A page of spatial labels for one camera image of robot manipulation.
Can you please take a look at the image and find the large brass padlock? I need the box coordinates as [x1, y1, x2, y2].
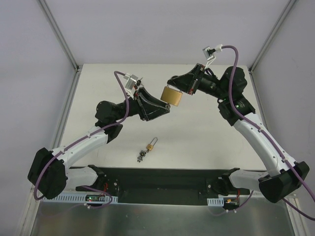
[160, 86, 183, 107]

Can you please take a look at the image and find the small brass padlock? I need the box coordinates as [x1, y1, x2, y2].
[146, 137, 158, 151]

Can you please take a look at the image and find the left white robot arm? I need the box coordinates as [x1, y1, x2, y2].
[27, 88, 170, 199]

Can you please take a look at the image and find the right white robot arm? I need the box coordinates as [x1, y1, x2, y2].
[167, 64, 310, 203]

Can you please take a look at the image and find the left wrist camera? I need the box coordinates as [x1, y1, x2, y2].
[124, 73, 140, 97]

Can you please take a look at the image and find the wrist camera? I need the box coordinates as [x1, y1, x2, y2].
[203, 44, 223, 69]
[124, 73, 140, 97]

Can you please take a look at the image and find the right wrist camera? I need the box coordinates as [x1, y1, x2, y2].
[203, 44, 223, 69]

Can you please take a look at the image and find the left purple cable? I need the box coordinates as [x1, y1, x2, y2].
[33, 70, 131, 217]

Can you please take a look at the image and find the purple cable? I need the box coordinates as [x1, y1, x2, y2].
[216, 45, 315, 220]
[33, 70, 131, 217]

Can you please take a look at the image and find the left aluminium frame post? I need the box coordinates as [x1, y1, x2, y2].
[36, 0, 81, 72]

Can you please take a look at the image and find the aluminium frame post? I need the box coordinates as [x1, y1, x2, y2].
[36, 0, 81, 72]
[249, 0, 299, 75]

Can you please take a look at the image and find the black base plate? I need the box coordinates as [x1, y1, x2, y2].
[90, 167, 226, 206]

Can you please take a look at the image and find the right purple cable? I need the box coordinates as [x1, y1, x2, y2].
[216, 45, 315, 220]

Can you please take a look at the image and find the right white cable duct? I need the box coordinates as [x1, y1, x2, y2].
[207, 197, 224, 207]

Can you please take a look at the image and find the white cable duct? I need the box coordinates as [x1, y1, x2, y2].
[207, 197, 224, 207]
[45, 193, 118, 204]

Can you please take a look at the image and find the left white cable duct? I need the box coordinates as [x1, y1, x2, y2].
[45, 193, 118, 204]

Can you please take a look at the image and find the right aluminium frame post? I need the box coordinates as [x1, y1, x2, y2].
[249, 0, 299, 75]

